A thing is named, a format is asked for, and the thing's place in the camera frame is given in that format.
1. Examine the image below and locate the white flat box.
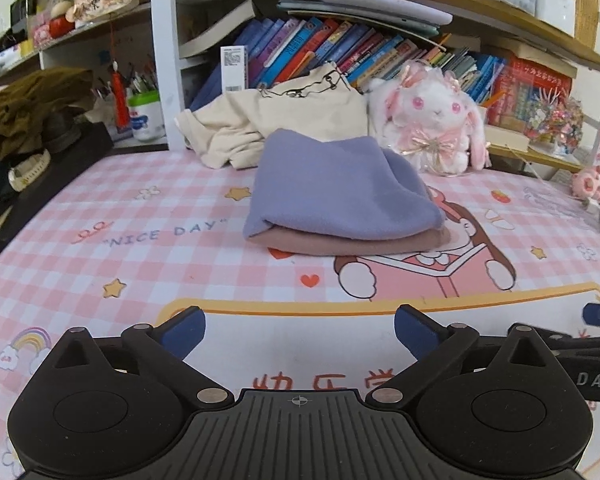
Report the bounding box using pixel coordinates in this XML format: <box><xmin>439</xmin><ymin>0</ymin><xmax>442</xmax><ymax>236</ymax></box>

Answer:
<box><xmin>482</xmin><ymin>125</ymin><xmax>531</xmax><ymax>153</ymax></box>

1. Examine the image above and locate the thin white cable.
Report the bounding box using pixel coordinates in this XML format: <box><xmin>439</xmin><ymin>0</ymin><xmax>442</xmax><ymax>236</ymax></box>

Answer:
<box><xmin>502</xmin><ymin>142</ymin><xmax>541</xmax><ymax>181</ymax></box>

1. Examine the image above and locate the white wooden bookshelf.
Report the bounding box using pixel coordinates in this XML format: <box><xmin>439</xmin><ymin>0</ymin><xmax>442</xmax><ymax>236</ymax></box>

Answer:
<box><xmin>150</xmin><ymin>0</ymin><xmax>600</xmax><ymax>173</ymax></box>

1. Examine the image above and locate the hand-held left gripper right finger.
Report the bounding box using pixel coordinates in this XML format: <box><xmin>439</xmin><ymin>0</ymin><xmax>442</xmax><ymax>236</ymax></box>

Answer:
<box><xmin>365</xmin><ymin>305</ymin><xmax>567</xmax><ymax>409</ymax></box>

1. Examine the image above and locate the white barcode box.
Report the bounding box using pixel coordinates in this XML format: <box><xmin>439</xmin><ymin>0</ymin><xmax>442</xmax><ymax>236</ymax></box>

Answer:
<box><xmin>220</xmin><ymin>45</ymin><xmax>250</xmax><ymax>93</ymax></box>

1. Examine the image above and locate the white watch strap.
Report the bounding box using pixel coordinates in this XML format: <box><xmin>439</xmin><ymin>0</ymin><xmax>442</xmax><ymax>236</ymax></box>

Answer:
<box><xmin>7</xmin><ymin>149</ymin><xmax>52</xmax><ymax>192</ymax></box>

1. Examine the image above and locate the red boxed book set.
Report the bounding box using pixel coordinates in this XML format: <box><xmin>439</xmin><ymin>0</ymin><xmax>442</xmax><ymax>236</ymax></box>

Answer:
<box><xmin>487</xmin><ymin>57</ymin><xmax>573</xmax><ymax>128</ymax></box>

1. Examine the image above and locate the colourful bead flower ornament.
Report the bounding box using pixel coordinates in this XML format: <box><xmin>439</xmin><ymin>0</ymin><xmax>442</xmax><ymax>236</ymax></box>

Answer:
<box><xmin>525</xmin><ymin>85</ymin><xmax>588</xmax><ymax>156</ymax></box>

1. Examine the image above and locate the olive cloth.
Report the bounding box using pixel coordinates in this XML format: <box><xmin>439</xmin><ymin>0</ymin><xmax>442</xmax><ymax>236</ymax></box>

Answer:
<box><xmin>0</xmin><ymin>67</ymin><xmax>96</xmax><ymax>148</ymax></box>

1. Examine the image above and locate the grey leaning book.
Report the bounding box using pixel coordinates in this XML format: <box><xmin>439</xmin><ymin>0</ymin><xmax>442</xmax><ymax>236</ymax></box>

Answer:
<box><xmin>179</xmin><ymin>0</ymin><xmax>261</xmax><ymax>60</ymax></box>

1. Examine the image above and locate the mauve knit sweater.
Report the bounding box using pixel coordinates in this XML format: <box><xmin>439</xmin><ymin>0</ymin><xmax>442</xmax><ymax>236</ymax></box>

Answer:
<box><xmin>247</xmin><ymin>224</ymin><xmax>453</xmax><ymax>257</ymax></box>

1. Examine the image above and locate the black hat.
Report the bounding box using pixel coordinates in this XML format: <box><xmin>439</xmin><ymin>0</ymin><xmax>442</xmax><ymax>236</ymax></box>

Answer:
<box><xmin>40</xmin><ymin>110</ymin><xmax>87</xmax><ymax>156</ymax></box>

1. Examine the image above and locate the white jar with green lid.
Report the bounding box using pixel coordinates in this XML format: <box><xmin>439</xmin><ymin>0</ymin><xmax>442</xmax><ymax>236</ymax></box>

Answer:
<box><xmin>127</xmin><ymin>91</ymin><xmax>167</xmax><ymax>142</ymax></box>

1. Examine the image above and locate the yellow woven basket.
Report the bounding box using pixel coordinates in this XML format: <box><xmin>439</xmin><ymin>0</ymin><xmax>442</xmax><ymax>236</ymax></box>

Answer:
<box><xmin>565</xmin><ymin>0</ymin><xmax>600</xmax><ymax>51</ymax></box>

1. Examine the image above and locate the purple knit sweater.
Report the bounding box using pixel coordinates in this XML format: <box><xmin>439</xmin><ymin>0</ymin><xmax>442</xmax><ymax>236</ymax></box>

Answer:
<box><xmin>243</xmin><ymin>128</ymin><xmax>447</xmax><ymax>242</ymax></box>

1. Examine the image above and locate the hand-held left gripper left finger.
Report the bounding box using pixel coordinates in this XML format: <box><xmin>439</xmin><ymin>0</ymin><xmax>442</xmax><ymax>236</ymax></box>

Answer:
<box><xmin>40</xmin><ymin>306</ymin><xmax>233</xmax><ymax>409</ymax></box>

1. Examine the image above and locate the white pink plush bunny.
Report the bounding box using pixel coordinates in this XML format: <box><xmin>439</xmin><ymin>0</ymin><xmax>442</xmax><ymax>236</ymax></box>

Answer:
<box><xmin>367</xmin><ymin>60</ymin><xmax>493</xmax><ymax>177</ymax></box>

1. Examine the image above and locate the white side shelf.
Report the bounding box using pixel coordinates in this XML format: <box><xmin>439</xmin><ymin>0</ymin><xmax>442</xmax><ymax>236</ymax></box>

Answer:
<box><xmin>0</xmin><ymin>2</ymin><xmax>153</xmax><ymax>86</ymax></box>

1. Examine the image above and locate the cream printed t-shirt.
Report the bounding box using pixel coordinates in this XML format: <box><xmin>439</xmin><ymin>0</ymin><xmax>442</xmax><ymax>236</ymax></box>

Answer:
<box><xmin>175</xmin><ymin>61</ymin><xmax>370</xmax><ymax>171</ymax></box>

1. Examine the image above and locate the pink checkered cartoon desk mat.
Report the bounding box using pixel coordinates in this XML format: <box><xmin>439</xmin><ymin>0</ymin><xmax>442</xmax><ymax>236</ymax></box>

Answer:
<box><xmin>0</xmin><ymin>147</ymin><xmax>600</xmax><ymax>480</ymax></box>

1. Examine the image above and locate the bunch of pens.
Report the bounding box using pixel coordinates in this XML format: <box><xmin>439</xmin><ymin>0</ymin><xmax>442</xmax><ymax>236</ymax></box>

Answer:
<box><xmin>94</xmin><ymin>62</ymin><xmax>160</xmax><ymax>101</ymax></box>

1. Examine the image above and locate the white pen organiser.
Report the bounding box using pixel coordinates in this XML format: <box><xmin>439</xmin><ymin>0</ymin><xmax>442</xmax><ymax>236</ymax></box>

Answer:
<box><xmin>500</xmin><ymin>0</ymin><xmax>578</xmax><ymax>36</ymax></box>

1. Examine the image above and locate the pink plush pig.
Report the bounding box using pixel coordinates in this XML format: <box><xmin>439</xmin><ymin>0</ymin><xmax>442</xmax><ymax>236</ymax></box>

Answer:
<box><xmin>570</xmin><ymin>165</ymin><xmax>600</xmax><ymax>201</ymax></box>

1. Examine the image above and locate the red tassel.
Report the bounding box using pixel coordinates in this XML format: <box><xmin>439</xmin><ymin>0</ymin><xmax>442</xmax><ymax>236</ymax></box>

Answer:
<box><xmin>109</xmin><ymin>62</ymin><xmax>131</xmax><ymax>133</ymax></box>

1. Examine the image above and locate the row of colourful books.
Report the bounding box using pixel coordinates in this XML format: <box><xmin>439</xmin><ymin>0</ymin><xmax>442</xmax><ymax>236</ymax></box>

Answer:
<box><xmin>190</xmin><ymin>17</ymin><xmax>506</xmax><ymax>106</ymax></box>

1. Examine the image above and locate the white laptop on shelf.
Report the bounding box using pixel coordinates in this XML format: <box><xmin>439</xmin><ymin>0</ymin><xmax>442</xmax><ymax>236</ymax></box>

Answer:
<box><xmin>320</xmin><ymin>0</ymin><xmax>453</xmax><ymax>26</ymax></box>

